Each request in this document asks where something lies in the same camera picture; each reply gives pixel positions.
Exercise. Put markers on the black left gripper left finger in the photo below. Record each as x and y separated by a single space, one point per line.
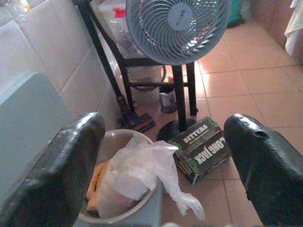
49 170

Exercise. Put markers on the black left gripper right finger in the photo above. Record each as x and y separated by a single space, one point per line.
267 165

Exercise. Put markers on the pale green table top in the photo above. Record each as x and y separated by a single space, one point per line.
26 123

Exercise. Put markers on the dark green Bitters carton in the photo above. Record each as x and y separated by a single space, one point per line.
201 149

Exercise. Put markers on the grey round waste bin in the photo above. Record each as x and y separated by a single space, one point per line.
123 142

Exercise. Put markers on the translucent white plastic bag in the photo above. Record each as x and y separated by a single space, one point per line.
139 170

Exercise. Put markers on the black red vacuum head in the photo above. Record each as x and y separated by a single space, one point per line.
139 120

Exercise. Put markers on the small printed cup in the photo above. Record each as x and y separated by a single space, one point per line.
168 100

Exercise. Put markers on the black wooden chair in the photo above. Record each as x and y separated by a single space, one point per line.
123 71

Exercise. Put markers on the white plastic bucket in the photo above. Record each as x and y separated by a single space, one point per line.
146 80

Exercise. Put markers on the white hanging cloth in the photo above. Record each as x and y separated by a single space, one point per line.
294 30

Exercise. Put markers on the teal green bag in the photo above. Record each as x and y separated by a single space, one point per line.
235 10

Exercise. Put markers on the clear plastic storage box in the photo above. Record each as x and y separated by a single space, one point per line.
116 26

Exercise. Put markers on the grey standing fan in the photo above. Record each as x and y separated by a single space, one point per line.
176 28

